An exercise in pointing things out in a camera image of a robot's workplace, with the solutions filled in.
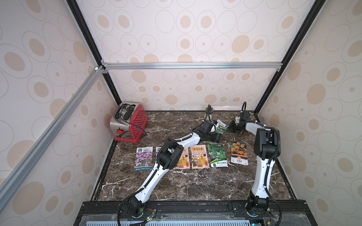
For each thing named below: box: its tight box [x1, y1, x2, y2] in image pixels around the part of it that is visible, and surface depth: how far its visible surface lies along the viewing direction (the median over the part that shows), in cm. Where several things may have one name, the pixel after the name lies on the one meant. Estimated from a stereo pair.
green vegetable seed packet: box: [215, 119, 230, 135], surface depth 111 cm
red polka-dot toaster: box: [109, 101, 149, 144], surface depth 96 cm
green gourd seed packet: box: [207, 144, 229, 168], surface depth 96 cm
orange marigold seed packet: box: [230, 140, 249, 166], surface depth 96 cm
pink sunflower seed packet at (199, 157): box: [189, 144, 210, 170], surface depth 95 cm
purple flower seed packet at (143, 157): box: [133, 146, 154, 172], surface depth 94 cm
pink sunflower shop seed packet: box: [175, 147, 190, 170], surface depth 93 cm
